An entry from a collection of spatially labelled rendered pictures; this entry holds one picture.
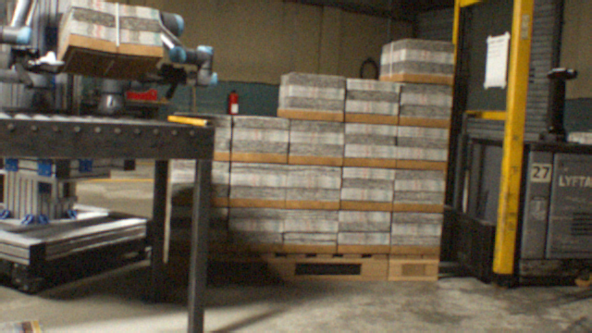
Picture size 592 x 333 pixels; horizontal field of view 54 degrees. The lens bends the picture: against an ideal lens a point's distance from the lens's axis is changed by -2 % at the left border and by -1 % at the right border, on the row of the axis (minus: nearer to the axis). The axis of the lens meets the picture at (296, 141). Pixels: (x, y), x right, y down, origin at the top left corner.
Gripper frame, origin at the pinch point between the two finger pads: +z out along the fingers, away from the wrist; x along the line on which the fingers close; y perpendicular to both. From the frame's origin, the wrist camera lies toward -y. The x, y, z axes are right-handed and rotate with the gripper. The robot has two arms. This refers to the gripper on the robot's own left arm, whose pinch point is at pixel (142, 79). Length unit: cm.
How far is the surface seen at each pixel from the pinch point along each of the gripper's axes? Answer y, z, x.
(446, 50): 14, -152, 41
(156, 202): -56, -4, -3
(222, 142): -25, -43, -15
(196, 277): -92, -4, 37
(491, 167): -44, -202, 13
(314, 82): 1, -86, 11
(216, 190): -47, -42, -24
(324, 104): -10, -91, 9
